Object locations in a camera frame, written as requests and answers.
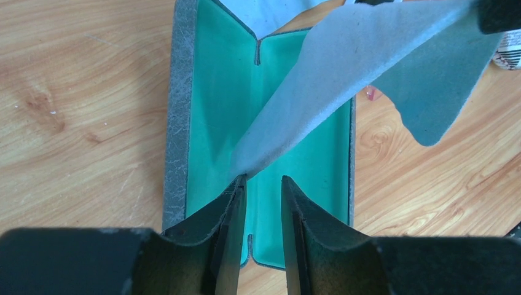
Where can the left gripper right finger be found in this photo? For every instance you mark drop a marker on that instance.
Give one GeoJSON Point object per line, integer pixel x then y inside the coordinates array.
{"type": "Point", "coordinates": [325, 256]}

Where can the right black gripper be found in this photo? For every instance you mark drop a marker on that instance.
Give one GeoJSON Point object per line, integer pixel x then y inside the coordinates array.
{"type": "Point", "coordinates": [498, 16]}

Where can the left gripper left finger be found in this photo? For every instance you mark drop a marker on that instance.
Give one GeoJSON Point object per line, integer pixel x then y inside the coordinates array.
{"type": "Point", "coordinates": [200, 255]}

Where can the newspaper print pouch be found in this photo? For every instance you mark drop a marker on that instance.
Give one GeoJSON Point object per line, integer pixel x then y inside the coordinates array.
{"type": "Point", "coordinates": [507, 55]}

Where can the light blue cleaning cloth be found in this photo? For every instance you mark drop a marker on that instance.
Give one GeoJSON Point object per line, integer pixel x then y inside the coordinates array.
{"type": "Point", "coordinates": [425, 56]}

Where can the pink transparent sunglasses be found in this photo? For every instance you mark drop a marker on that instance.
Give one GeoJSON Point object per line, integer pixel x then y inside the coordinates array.
{"type": "Point", "coordinates": [372, 93]}

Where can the grey glasses case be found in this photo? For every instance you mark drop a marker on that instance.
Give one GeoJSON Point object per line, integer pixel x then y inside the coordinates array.
{"type": "Point", "coordinates": [221, 76]}

